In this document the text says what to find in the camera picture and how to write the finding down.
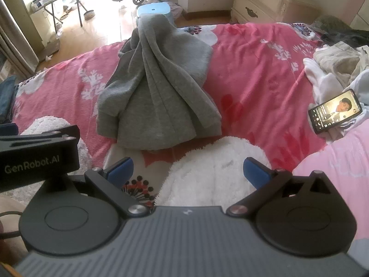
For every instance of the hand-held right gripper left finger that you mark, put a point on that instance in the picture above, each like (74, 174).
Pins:
(122, 168)

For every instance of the cream nightstand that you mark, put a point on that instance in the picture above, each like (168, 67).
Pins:
(259, 0)

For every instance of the beige cloth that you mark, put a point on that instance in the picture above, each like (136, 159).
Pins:
(337, 60)

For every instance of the flat cardboard sheet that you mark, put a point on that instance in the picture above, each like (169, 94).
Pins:
(52, 49)

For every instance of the metal bowl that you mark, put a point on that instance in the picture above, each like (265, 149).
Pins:
(90, 15)

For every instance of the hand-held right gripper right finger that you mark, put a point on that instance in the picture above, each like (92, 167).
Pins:
(255, 173)

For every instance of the dark green cloth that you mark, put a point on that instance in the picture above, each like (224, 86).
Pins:
(340, 27)

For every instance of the light blue plastic stool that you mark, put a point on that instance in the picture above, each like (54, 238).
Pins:
(155, 8)

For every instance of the pink floral blanket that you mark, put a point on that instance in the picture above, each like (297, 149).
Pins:
(253, 72)

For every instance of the pale grey cloth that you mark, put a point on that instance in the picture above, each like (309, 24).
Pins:
(363, 86)

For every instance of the clear plastic bag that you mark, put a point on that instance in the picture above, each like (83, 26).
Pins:
(175, 8)

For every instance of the folding table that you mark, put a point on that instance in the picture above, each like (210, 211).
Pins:
(54, 1)

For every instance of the black smartphone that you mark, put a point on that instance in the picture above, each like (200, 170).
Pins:
(334, 111)

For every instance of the folded dark blue clothes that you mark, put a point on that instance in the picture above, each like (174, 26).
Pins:
(7, 98)

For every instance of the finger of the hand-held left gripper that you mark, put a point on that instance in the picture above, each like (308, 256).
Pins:
(43, 137)

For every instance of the pale pink quilt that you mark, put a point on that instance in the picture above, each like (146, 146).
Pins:
(340, 167)

